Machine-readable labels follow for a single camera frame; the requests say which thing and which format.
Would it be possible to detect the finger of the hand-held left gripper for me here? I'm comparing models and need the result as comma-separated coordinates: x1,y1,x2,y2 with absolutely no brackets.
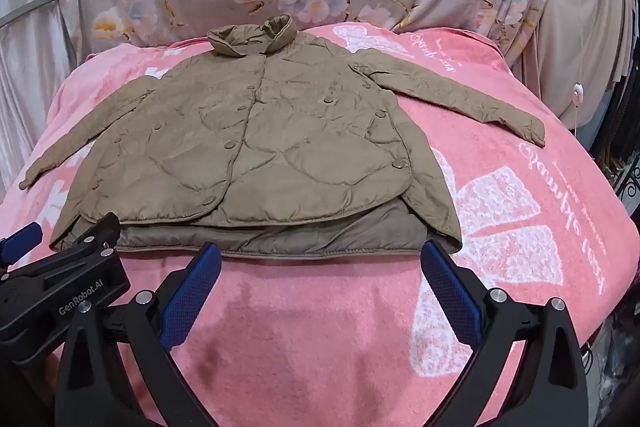
0,221,44,269
59,213,122,255

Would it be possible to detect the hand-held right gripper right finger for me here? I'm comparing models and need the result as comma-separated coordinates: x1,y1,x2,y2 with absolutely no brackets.
421,239,592,427

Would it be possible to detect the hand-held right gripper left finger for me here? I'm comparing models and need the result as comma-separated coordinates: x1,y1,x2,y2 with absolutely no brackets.
54,242,223,427

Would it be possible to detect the tan quilted jacket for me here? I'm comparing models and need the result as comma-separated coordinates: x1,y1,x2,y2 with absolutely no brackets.
19,13,547,258

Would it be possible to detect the pink bow-print blanket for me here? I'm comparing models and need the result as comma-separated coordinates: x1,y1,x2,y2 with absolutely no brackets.
0,21,640,427

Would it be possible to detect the grey curtain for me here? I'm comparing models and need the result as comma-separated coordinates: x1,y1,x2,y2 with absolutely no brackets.
0,0,96,202

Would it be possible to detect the grey curtain tieback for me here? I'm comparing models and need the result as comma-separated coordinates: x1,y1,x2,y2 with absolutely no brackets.
0,0,63,28

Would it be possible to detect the black metal rack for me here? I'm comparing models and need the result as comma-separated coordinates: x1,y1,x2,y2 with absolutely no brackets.
592,57,640,228

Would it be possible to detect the white cord with switch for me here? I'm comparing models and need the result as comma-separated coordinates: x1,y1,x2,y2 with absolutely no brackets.
557,0,588,140

